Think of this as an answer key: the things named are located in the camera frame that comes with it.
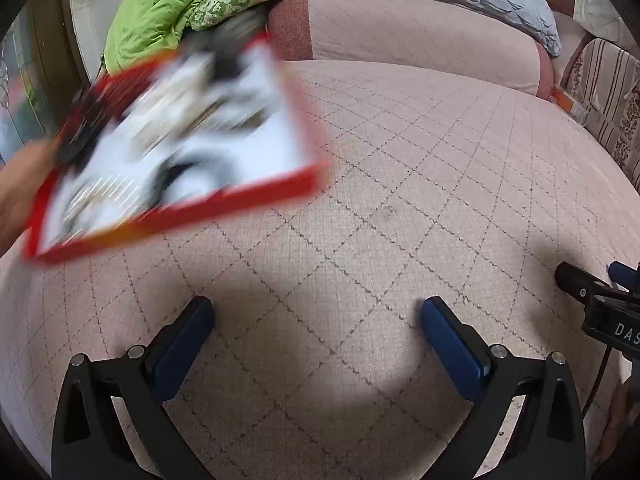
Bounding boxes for pink quilted bed sheet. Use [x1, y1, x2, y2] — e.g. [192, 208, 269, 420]
[0, 60, 636, 480]

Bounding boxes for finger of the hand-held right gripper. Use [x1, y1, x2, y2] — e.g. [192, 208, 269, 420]
[555, 261, 603, 307]
[607, 261, 640, 293]

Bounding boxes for red cardboard tray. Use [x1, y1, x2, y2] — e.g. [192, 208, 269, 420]
[24, 30, 333, 266]

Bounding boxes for black cable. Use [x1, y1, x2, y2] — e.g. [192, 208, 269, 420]
[582, 344, 614, 418]

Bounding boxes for orange packet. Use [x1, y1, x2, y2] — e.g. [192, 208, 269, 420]
[549, 86, 588, 122]

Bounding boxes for wooden door with glass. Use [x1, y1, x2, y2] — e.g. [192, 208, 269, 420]
[0, 0, 66, 166]

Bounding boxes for person's bare leg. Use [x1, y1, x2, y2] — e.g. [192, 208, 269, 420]
[597, 380, 640, 468]

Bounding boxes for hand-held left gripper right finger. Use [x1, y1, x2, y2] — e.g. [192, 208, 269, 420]
[420, 296, 587, 480]

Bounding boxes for striped beige cloth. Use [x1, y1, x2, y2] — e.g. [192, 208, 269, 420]
[562, 35, 640, 191]

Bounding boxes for green quilt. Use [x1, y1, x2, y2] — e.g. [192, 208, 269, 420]
[102, 0, 401, 73]

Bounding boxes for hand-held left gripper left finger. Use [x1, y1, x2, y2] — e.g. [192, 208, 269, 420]
[51, 296, 217, 480]

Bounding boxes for pink bolster cushion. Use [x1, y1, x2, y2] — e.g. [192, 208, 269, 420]
[267, 0, 556, 101]

